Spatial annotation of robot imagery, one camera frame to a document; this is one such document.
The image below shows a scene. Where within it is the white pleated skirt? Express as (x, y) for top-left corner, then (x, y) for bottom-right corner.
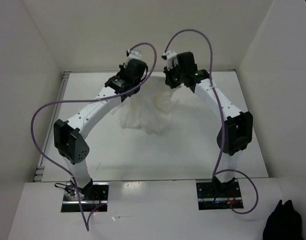
(110, 76), (181, 135)

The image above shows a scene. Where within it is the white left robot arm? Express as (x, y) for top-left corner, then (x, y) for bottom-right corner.
(53, 58), (148, 200)

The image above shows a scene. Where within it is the dark folded garment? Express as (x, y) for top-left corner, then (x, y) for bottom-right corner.
(263, 200), (304, 240)

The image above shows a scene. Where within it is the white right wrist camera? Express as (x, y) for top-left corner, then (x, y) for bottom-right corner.
(162, 50), (178, 71)

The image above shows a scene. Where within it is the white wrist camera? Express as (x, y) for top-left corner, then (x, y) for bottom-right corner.
(124, 49), (142, 67)
(162, 50), (178, 71)

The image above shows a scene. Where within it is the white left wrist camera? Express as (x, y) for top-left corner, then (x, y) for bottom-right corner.
(124, 49), (142, 67)

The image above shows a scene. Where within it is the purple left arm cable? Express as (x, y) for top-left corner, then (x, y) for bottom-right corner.
(30, 42), (157, 232)

